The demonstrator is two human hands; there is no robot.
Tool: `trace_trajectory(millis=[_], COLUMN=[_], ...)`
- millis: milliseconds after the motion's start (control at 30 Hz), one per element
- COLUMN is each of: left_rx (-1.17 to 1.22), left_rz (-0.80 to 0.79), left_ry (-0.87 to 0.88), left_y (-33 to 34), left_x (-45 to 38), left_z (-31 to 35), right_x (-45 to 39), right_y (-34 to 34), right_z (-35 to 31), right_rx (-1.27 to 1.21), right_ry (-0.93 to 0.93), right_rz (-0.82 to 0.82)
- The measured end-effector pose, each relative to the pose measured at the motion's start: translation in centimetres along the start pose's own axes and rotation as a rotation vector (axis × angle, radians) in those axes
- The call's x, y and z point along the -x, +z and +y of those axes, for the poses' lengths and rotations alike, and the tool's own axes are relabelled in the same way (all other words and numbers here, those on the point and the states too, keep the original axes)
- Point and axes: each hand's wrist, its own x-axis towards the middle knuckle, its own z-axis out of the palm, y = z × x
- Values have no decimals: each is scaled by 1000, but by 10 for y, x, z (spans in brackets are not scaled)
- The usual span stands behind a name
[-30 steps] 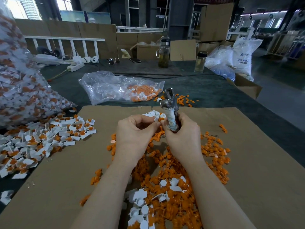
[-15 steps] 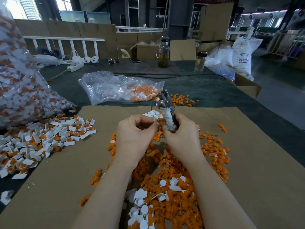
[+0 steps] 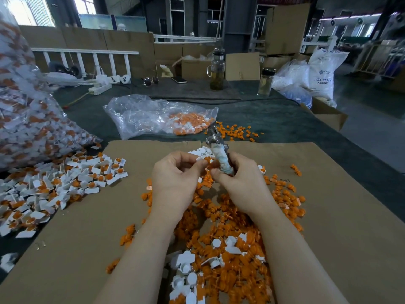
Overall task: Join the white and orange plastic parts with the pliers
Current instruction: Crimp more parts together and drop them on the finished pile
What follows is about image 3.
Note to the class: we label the white power strip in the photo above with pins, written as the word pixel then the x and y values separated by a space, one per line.
pixel 100 87

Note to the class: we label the pile of orange and white parts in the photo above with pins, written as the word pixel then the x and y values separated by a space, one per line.
pixel 221 256

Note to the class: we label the person's left forearm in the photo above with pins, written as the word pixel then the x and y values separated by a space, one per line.
pixel 136 270

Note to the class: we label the white metal rack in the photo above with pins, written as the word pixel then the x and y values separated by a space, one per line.
pixel 381 57

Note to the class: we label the clear blue plastic bag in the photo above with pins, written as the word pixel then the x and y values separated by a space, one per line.
pixel 293 84

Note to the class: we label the large clear bag of seals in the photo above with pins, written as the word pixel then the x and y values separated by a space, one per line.
pixel 33 123

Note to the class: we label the glass tea jar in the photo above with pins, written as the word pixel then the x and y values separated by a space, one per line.
pixel 217 69

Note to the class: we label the person's right hand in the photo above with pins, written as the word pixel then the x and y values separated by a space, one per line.
pixel 245 186

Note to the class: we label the orange white plastic piece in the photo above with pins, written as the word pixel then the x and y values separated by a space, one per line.
pixel 121 162
pixel 112 179

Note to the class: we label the row of upright cardboard sheets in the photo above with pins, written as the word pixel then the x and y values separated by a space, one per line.
pixel 138 42

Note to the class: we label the person's right forearm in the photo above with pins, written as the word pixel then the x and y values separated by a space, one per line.
pixel 300 272

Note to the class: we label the person's left hand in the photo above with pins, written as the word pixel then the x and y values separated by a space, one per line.
pixel 174 185

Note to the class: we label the black phone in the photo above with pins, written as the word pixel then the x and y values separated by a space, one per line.
pixel 180 79

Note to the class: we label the flat brown cardboard panel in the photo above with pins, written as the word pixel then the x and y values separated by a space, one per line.
pixel 243 66

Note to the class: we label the small clear plastic bag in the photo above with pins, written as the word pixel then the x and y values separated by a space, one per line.
pixel 138 116

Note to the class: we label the white oval plastic device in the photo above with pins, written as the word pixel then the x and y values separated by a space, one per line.
pixel 61 78

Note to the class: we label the brown cardboard sheet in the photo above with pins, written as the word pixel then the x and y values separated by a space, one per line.
pixel 366 222
pixel 69 233

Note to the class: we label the open cardboard box with paper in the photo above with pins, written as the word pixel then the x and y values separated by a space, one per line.
pixel 192 68

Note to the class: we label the open brown cardboard box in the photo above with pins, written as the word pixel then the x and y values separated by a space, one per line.
pixel 324 114

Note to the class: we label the white railing frame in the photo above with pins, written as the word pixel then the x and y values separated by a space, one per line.
pixel 85 50

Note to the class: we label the glass bottle with black lid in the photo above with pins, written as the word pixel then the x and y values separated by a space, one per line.
pixel 266 81

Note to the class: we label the dark steel pillar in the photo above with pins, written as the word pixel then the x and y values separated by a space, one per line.
pixel 240 24

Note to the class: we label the scatter of orange offcuts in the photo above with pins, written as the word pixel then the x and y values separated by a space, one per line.
pixel 240 131

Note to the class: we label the white woven sack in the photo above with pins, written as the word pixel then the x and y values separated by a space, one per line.
pixel 328 71

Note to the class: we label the tall brown cardboard box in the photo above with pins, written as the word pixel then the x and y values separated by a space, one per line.
pixel 287 29

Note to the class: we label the pile of assembled white-orange parts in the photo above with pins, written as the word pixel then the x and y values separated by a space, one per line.
pixel 39 191

